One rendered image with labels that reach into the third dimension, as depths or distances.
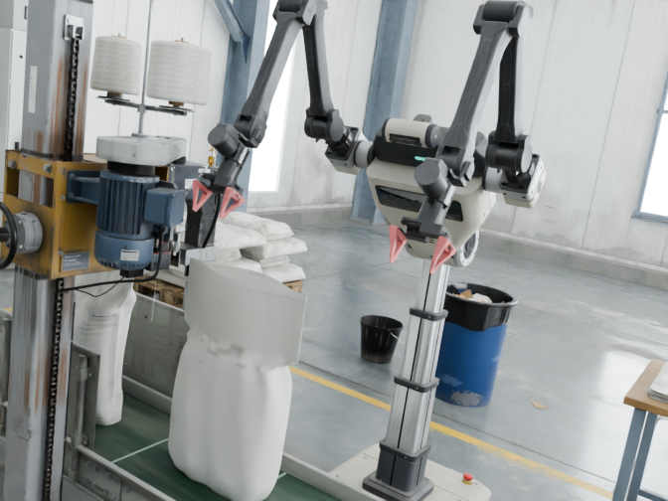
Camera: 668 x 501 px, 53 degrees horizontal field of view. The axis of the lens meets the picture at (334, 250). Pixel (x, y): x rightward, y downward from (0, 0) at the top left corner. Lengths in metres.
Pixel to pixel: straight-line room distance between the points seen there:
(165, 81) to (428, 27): 9.09
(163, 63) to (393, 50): 8.97
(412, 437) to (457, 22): 8.70
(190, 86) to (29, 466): 1.17
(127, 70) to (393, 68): 8.78
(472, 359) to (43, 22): 2.94
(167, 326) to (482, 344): 1.96
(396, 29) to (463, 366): 7.45
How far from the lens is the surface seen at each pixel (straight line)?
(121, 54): 2.10
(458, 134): 1.54
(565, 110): 9.90
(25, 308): 2.07
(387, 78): 10.73
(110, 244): 1.83
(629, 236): 9.69
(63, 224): 1.94
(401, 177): 2.11
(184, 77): 1.88
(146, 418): 2.65
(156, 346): 2.84
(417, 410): 2.42
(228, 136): 1.77
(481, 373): 4.11
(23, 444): 2.20
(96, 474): 2.36
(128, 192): 1.81
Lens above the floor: 1.55
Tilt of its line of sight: 11 degrees down
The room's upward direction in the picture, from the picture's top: 8 degrees clockwise
